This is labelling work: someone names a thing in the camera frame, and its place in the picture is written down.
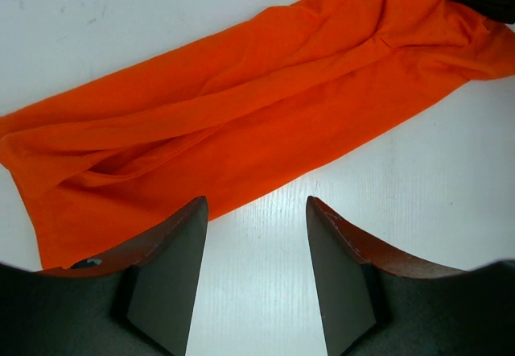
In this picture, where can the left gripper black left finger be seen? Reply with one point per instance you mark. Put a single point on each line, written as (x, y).
(136, 298)

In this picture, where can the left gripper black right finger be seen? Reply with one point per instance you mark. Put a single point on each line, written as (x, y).
(375, 299)

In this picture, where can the orange t shirt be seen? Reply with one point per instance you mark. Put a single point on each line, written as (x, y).
(237, 114)

